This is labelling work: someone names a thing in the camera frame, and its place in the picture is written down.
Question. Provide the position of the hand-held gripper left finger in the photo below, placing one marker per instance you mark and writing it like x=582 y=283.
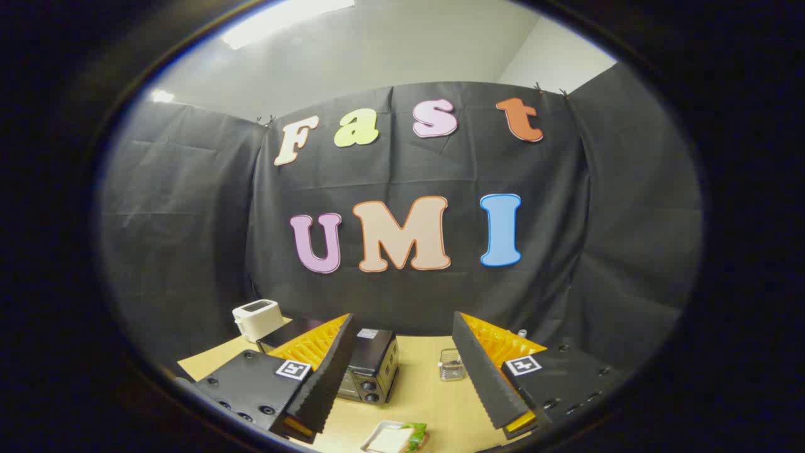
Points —
x=327 y=384

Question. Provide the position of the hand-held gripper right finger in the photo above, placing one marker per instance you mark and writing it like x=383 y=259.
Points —
x=481 y=377

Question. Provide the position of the black toaster oven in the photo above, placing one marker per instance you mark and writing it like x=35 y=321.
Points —
x=374 y=362

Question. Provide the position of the bread and lettuce sandwich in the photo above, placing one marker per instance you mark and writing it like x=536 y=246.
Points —
x=393 y=440

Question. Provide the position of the white pop-up toaster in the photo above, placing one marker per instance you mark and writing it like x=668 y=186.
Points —
x=258 y=321

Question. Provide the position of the white rectangular plate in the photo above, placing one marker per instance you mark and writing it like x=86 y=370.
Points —
x=377 y=428

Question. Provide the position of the black backdrop cloth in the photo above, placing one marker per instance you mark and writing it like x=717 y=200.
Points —
x=188 y=220

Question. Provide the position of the small ceiling light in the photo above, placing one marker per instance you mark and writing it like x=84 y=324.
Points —
x=161 y=95

